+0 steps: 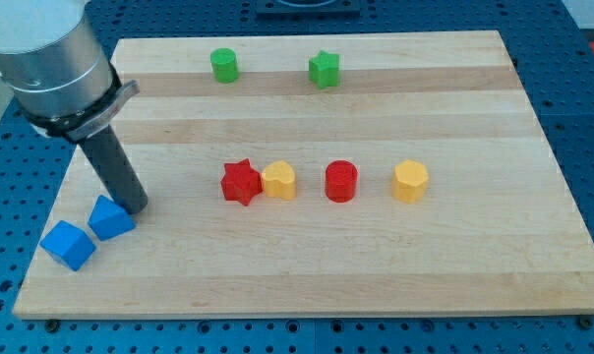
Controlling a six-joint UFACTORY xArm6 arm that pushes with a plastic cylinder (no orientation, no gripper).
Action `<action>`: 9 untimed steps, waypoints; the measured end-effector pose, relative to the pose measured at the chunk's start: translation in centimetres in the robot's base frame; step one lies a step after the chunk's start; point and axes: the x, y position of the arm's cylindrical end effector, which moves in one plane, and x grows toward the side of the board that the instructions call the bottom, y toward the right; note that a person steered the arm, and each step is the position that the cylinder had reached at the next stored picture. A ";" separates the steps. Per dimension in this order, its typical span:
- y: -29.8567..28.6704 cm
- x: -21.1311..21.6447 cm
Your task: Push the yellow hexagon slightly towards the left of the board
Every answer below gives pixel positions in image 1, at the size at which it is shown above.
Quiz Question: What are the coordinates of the wooden board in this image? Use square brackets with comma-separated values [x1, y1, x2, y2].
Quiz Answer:
[13, 30, 594, 320]

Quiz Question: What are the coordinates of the blue triangular block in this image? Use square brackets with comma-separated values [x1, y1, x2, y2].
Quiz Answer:
[88, 196, 136, 241]

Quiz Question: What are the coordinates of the blue cube block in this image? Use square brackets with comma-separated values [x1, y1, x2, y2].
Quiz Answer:
[39, 220, 96, 271]

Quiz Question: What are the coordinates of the yellow hexagon block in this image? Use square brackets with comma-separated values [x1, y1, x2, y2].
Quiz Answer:
[391, 159, 430, 204]

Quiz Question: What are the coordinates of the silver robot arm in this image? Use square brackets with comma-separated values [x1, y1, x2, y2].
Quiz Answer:
[0, 0, 139, 143]

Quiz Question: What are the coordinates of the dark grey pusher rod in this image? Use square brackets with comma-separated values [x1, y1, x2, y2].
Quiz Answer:
[80, 126, 149, 214]

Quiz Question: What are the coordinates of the yellow heart block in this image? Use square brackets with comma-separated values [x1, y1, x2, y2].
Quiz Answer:
[261, 160, 296, 200]

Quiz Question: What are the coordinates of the green cylinder block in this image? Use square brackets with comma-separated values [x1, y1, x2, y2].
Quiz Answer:
[209, 47, 239, 84]

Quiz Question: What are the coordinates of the green star block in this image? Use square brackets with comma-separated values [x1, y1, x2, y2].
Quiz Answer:
[309, 50, 340, 89]

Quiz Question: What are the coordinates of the red star block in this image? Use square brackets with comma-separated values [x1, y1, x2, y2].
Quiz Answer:
[220, 158, 263, 207]

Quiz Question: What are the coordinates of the red cylinder block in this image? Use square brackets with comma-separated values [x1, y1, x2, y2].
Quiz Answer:
[325, 160, 358, 203]

